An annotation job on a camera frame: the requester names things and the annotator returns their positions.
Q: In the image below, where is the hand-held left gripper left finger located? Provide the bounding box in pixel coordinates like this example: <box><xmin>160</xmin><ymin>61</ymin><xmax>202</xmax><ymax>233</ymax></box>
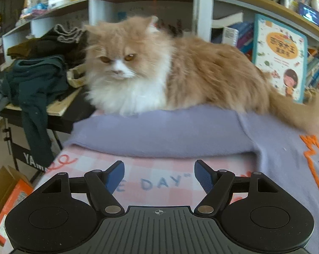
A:
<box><xmin>42</xmin><ymin>160</ymin><xmax>125</xmax><ymax>215</ymax></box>

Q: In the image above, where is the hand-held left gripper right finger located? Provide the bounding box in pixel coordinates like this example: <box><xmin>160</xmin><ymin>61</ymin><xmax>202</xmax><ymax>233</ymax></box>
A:
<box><xmin>194</xmin><ymin>160</ymin><xmax>278</xmax><ymax>215</ymax></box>

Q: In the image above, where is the purple sweater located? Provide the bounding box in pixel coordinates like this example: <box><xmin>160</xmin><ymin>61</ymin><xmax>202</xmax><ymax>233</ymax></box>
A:
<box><xmin>63</xmin><ymin>103</ymin><xmax>319</xmax><ymax>254</ymax></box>

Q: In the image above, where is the pink checkered cartoon tablecloth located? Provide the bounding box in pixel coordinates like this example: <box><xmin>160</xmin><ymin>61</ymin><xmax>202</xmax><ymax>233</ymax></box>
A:
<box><xmin>30</xmin><ymin>145</ymin><xmax>255</xmax><ymax>209</ymax></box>

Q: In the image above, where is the black digital piano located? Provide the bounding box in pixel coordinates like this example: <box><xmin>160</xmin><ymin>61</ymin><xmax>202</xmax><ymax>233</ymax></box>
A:
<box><xmin>0</xmin><ymin>85</ymin><xmax>96</xmax><ymax>135</ymax></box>

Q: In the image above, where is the light wooden board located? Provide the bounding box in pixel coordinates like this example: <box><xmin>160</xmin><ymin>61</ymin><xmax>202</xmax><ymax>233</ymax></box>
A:
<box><xmin>47</xmin><ymin>87</ymin><xmax>82</xmax><ymax>117</ymax></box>

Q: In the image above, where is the black keyboard stand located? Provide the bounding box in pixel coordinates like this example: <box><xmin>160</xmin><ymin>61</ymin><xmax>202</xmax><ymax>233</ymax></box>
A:
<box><xmin>2</xmin><ymin>116</ymin><xmax>65</xmax><ymax>180</ymax></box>

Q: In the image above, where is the fluffy orange and white cat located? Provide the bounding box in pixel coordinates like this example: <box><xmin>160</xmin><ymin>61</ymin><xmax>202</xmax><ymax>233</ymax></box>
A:
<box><xmin>81</xmin><ymin>15</ymin><xmax>319</xmax><ymax>138</ymax></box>

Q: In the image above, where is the cardboard box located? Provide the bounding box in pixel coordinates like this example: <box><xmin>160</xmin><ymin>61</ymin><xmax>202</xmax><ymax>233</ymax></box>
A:
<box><xmin>0</xmin><ymin>165</ymin><xmax>34</xmax><ymax>246</ymax></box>

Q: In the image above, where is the dark green garment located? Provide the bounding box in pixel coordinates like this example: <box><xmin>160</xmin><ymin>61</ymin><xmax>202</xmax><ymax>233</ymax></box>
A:
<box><xmin>6</xmin><ymin>54</ymin><xmax>70</xmax><ymax>168</ymax></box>

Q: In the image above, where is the teal children's picture book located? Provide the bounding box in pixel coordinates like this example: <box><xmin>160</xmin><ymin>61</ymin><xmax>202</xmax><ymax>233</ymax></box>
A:
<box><xmin>252</xmin><ymin>13</ymin><xmax>308</xmax><ymax>104</ymax></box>

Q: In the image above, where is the dark knitted garment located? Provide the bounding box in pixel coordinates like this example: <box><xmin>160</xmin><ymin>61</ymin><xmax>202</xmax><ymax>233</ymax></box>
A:
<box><xmin>7</xmin><ymin>24</ymin><xmax>88</xmax><ymax>66</ymax></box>

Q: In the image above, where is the white orange product box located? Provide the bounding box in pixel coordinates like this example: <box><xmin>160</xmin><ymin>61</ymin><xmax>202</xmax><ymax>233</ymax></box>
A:
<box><xmin>223</xmin><ymin>28</ymin><xmax>240</xmax><ymax>45</ymax></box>

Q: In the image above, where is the row of blue books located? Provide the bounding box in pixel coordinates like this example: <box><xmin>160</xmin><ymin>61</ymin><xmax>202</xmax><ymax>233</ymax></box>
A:
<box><xmin>223</xmin><ymin>22</ymin><xmax>255</xmax><ymax>56</ymax></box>

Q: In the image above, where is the row of thin children's books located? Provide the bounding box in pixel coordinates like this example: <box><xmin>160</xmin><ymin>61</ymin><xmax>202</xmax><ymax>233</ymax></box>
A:
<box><xmin>304</xmin><ymin>48</ymin><xmax>319</xmax><ymax>106</ymax></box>

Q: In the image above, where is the thick white paperback book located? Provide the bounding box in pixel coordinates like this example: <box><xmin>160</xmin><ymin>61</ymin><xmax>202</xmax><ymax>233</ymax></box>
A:
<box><xmin>212</xmin><ymin>12</ymin><xmax>244</xmax><ymax>28</ymax></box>

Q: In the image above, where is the white wooden bookshelf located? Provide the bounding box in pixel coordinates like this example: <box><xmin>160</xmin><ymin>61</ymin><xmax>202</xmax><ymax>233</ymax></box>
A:
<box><xmin>2</xmin><ymin>0</ymin><xmax>319</xmax><ymax>104</ymax></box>

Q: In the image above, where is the smartphone with lit screen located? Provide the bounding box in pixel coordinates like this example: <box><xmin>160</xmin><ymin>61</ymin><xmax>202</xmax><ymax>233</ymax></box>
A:
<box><xmin>298</xmin><ymin>3</ymin><xmax>319</xmax><ymax>31</ymax></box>

